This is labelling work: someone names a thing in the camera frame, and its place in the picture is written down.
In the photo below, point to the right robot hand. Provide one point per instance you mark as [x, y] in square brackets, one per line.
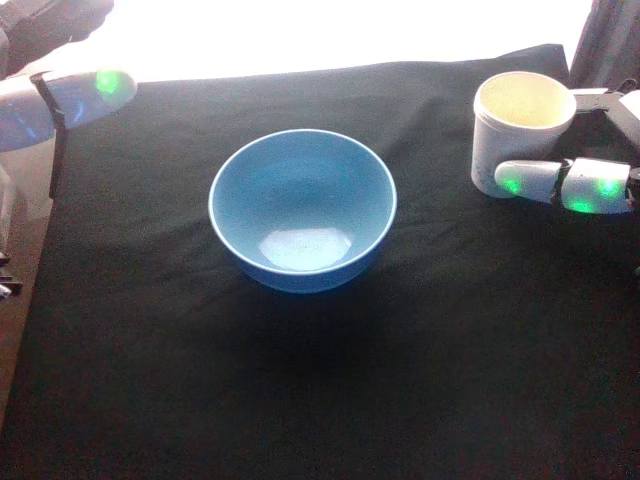
[590, 185]

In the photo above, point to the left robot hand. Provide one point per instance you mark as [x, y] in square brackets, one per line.
[75, 100]

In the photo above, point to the white paper cup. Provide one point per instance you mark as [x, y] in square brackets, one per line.
[495, 150]

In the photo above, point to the blue bowl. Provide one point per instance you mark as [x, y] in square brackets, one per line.
[300, 200]

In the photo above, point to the white backdrop sheet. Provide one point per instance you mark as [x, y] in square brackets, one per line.
[325, 35]

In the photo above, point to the black table cloth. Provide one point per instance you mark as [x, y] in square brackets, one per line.
[320, 375]

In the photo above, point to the dark backdrop frame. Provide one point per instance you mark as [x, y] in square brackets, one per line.
[610, 40]

